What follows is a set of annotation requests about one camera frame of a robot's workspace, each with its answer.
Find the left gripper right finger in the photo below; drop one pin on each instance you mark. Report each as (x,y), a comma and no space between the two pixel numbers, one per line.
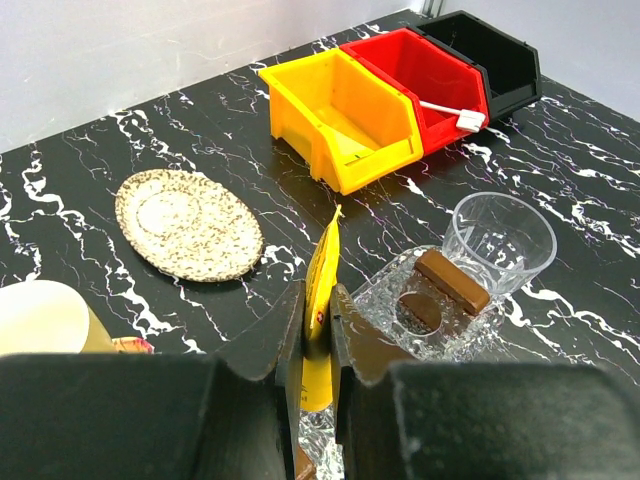
(524,421)

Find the black bin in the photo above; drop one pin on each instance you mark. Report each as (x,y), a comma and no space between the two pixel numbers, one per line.
(509,67)

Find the clear toothbrush holder rack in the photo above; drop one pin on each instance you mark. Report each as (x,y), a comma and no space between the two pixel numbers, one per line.
(435,305)

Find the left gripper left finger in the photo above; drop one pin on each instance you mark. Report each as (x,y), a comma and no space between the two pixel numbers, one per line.
(233,414)

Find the yellow bin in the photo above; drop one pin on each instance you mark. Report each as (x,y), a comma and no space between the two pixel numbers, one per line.
(350,126)

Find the red bin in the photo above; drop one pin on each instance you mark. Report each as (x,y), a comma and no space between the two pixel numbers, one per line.
(423,71)

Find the yellow mug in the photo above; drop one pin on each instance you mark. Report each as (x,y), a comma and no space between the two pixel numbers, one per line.
(44,316)

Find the yellow toothpaste tube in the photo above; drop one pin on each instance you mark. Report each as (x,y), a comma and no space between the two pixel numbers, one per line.
(321,277)

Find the clear glass tumbler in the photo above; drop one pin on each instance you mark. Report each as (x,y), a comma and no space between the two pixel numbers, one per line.
(500,241)

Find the floral serving tray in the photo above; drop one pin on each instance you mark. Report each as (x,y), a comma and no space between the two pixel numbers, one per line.
(132,345)

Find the speckled saucer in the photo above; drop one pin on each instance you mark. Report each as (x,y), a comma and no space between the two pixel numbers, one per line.
(188,226)

